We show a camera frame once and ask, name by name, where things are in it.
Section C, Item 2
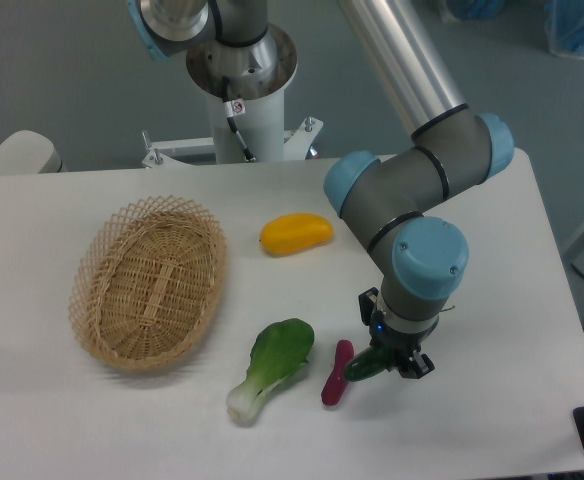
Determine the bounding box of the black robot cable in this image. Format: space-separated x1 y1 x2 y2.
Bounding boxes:
220 75 257 163

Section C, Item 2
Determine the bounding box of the green cucumber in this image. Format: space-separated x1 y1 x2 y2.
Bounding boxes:
343 346 392 382

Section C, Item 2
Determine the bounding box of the white chair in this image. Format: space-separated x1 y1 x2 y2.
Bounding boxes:
0 130 67 177

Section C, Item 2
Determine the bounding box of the woven wicker basket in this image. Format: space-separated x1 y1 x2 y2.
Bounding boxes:
69 196 227 372

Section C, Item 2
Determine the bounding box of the green bok choy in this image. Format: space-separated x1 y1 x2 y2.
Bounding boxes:
226 318 315 424

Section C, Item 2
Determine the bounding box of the yellow mango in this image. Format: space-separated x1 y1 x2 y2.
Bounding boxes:
259 213 334 256

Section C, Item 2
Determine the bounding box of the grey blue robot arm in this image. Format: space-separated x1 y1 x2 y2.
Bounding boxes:
127 1 514 381

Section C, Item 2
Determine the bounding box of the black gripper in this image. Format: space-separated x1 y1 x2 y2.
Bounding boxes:
358 288 438 379

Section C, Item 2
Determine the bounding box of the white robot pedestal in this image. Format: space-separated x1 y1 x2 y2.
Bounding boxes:
142 24 323 168

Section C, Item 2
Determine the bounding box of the blue plastic bag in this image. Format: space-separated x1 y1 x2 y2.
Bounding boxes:
544 0 584 60

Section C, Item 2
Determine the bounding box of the purple sweet potato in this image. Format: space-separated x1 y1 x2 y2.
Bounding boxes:
321 339 354 407

